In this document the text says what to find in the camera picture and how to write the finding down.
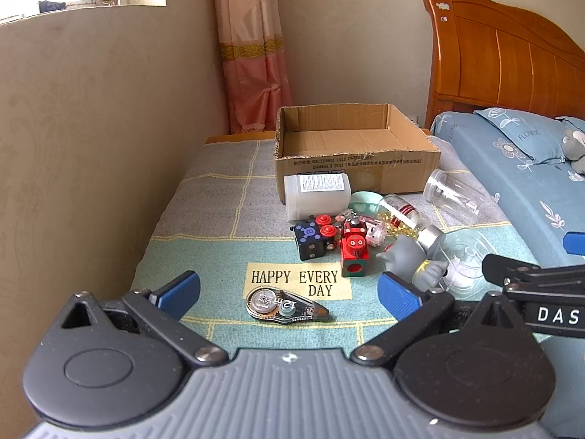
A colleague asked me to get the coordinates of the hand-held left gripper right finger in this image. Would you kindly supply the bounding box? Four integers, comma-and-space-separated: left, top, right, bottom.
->
350, 272, 522, 367

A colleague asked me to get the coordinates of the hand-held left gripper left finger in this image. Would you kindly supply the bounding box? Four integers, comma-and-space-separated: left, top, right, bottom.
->
59, 271, 229, 367

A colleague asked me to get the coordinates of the grey cat figurine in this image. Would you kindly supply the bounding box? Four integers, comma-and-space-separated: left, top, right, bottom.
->
375, 234, 451, 292

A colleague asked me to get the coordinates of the clear plastic lid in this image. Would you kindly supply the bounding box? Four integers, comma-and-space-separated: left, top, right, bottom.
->
430, 229, 502, 301

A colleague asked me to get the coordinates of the red robot toy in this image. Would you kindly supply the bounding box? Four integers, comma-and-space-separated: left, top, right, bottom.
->
339, 217, 370, 279

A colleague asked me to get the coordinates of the pink keychain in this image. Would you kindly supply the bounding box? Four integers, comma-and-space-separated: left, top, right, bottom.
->
333, 210, 389, 248

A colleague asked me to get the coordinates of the glass bottle with gold beads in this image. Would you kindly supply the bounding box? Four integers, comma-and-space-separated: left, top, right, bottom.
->
377, 193, 447, 255

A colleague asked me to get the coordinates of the clear plastic jar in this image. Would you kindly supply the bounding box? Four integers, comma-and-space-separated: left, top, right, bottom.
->
423, 168, 502, 230

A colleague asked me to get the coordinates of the brown cardboard box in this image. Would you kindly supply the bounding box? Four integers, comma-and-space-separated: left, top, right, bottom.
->
273, 103, 442, 205

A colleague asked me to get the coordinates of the blue floral pillow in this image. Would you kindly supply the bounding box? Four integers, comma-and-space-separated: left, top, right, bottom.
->
431, 110, 585, 439

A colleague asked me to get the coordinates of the correction tape dispenser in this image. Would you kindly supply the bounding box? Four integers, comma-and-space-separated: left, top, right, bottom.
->
246, 285, 331, 324

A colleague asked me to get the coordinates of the grey plush toy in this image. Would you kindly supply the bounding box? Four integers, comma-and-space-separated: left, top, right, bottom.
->
561, 128, 585, 175

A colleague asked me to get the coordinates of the mint green oval case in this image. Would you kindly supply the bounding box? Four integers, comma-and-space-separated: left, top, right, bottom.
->
348, 191, 387, 218

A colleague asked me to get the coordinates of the black cube with red buttons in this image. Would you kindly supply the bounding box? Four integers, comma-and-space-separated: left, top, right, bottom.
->
291, 213, 339, 262

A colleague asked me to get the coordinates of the blue flower print pillow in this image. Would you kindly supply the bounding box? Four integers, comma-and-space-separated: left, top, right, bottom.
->
473, 107, 585, 166

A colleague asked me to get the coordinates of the white plastic bottle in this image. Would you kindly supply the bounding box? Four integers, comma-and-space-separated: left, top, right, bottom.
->
283, 171, 352, 221

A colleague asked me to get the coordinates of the wooden bedside table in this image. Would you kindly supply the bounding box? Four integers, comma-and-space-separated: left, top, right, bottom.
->
204, 130, 279, 145

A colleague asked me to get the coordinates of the wooden headboard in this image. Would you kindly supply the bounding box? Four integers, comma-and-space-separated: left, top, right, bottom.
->
423, 0, 585, 130

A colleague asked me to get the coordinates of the pink curtain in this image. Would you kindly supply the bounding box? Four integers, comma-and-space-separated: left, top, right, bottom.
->
211, 0, 294, 135

